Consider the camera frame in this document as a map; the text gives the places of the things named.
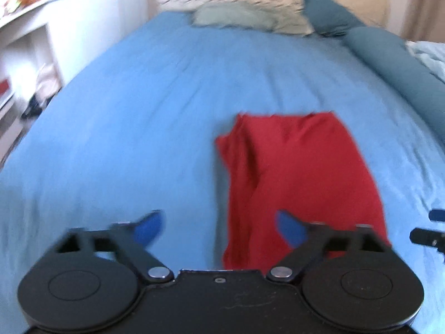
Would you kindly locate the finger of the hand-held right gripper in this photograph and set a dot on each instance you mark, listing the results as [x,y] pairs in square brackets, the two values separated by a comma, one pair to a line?
[438,215]
[426,237]

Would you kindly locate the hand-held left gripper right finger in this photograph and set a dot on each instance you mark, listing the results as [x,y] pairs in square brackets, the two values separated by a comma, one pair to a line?
[292,229]

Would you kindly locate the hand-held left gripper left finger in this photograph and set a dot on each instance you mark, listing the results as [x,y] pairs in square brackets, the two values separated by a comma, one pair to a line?
[149,228]

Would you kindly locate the red knit sweater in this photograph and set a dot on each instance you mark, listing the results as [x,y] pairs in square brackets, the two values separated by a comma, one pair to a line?
[295,167]

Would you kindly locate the bed with blue sheet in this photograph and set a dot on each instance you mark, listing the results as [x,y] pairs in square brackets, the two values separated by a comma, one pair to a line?
[139,111]

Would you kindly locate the light blue blanket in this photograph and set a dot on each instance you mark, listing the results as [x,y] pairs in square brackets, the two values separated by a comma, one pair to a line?
[429,52]

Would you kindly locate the teal duvet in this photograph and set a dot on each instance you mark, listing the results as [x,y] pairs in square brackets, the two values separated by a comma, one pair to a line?
[389,55]

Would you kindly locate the black shoes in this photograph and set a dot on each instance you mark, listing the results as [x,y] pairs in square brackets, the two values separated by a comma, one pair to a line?
[33,108]

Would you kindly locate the beige cloth bag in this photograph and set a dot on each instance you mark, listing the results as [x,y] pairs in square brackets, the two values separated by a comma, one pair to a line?
[47,76]

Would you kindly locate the red box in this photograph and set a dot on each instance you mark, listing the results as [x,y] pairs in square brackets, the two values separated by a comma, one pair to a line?
[3,86]

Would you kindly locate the teal pillow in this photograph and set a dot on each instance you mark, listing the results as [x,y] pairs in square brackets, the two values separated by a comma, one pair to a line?
[326,14]

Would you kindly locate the grey-green pillow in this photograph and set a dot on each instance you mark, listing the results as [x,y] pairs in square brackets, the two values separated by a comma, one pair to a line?
[236,15]

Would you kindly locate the white shelf unit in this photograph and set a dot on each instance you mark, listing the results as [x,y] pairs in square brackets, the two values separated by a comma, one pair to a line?
[34,33]

